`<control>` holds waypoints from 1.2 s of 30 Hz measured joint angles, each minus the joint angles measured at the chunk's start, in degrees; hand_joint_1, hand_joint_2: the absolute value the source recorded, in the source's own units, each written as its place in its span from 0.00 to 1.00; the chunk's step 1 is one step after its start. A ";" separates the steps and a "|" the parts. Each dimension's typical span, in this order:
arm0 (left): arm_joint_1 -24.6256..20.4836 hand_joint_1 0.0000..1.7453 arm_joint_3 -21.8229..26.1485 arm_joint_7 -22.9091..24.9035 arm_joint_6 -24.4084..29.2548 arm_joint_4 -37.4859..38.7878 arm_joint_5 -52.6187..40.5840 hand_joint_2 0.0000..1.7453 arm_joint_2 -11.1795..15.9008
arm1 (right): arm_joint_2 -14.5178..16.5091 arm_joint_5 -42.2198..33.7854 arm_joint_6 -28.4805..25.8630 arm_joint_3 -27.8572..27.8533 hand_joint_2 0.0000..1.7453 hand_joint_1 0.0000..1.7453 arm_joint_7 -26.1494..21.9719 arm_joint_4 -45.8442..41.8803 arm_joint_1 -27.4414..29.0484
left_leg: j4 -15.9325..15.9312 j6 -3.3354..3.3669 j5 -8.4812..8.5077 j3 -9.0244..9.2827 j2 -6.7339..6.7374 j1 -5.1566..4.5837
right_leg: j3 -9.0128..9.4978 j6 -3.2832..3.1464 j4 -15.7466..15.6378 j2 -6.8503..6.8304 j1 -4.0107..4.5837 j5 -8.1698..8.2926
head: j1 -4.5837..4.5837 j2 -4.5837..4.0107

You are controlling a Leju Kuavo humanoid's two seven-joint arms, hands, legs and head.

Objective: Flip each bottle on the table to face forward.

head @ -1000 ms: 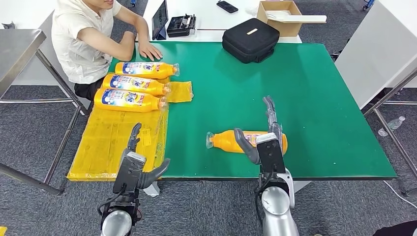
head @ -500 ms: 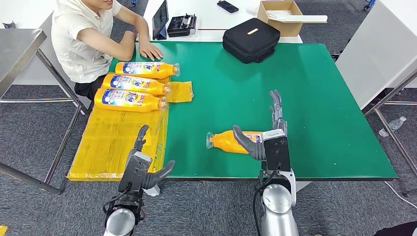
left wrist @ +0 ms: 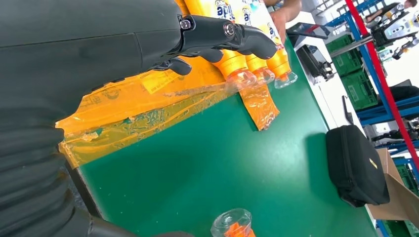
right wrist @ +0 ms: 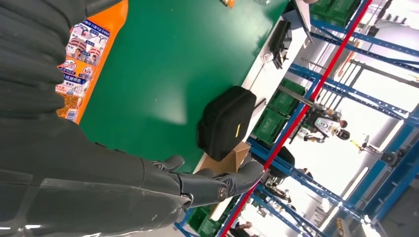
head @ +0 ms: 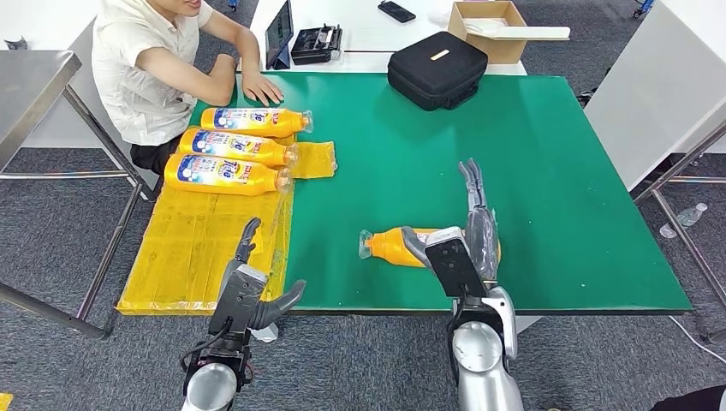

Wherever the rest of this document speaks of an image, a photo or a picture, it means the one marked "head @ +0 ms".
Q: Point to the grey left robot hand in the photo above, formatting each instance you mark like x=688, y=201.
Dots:
x=272, y=309

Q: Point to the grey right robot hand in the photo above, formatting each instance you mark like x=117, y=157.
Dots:
x=482, y=238

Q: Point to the orange detergent bottle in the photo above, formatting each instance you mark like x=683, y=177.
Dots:
x=266, y=153
x=391, y=247
x=266, y=180
x=286, y=126

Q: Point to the person's left forearm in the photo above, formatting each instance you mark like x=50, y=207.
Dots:
x=245, y=54

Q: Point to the person's right forearm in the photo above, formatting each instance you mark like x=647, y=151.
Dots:
x=218, y=68

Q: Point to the clear plastic water bottle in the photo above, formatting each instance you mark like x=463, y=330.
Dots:
x=687, y=217

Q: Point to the white table leg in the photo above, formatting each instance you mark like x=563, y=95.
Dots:
x=266, y=333
x=524, y=323

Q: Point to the yellow taped cardboard sheet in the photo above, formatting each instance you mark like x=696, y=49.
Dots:
x=193, y=244

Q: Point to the black zip case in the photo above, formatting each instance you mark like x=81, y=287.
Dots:
x=428, y=79

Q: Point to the brown cardboard box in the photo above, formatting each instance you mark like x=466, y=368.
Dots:
x=502, y=52

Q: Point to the white foam sheet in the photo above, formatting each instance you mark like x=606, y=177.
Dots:
x=533, y=33

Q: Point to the person's left hand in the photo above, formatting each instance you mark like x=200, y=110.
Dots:
x=262, y=88

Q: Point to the white table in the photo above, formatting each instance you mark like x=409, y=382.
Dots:
x=363, y=34

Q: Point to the black smartphone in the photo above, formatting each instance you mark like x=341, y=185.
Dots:
x=397, y=11

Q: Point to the black plastic tool tray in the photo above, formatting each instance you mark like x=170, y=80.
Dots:
x=315, y=48

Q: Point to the dark tablet with stand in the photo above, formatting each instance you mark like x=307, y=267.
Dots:
x=279, y=34

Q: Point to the blue caster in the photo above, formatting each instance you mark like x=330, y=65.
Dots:
x=644, y=7
x=232, y=5

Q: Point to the yellow tape scrap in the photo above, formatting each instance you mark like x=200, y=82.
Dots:
x=4, y=401

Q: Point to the stainless steel table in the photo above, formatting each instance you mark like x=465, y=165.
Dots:
x=34, y=79

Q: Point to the small dark object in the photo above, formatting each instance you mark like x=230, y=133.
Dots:
x=16, y=44

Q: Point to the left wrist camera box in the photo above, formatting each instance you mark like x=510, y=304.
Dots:
x=238, y=300

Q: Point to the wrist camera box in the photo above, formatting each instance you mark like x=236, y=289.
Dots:
x=238, y=300
x=454, y=264

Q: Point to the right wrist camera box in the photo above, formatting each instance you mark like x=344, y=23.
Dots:
x=454, y=264

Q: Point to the steel table frame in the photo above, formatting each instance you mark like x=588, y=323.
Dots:
x=703, y=181

